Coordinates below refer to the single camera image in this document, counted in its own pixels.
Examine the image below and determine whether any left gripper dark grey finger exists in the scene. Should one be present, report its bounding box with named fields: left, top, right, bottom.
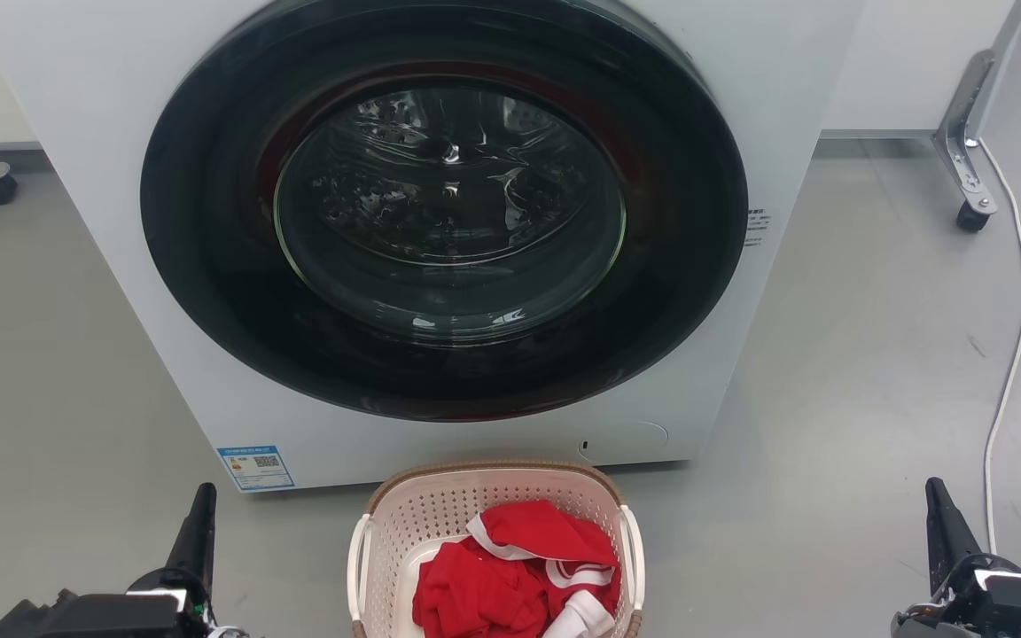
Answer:
left=165, top=483, right=217, bottom=596

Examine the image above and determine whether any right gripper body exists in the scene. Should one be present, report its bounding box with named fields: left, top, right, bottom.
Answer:
left=890, top=551, right=1021, bottom=638

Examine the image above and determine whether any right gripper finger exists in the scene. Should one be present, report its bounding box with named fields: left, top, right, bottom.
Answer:
left=925, top=478, right=983, bottom=596

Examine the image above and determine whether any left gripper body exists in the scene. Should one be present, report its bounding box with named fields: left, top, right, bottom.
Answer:
left=0, top=567, right=250, bottom=638

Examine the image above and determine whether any beige perforated plastic laundry basket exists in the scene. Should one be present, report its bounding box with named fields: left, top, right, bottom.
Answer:
left=347, top=460, right=646, bottom=638

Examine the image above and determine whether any blue energy label sticker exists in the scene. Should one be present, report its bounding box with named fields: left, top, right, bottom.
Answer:
left=216, top=445, right=295, bottom=493

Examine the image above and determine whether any red garment with white trim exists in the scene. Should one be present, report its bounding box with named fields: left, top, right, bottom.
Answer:
left=411, top=500, right=622, bottom=638

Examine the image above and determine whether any round white filter cover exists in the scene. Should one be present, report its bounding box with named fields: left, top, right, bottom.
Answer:
left=578, top=421, right=669, bottom=464

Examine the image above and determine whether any white front-load washing machine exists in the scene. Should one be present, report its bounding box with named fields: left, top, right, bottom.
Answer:
left=0, top=0, right=866, bottom=494

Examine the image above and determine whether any round black glass washer door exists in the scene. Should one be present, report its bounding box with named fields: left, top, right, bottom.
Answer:
left=140, top=0, right=749, bottom=423

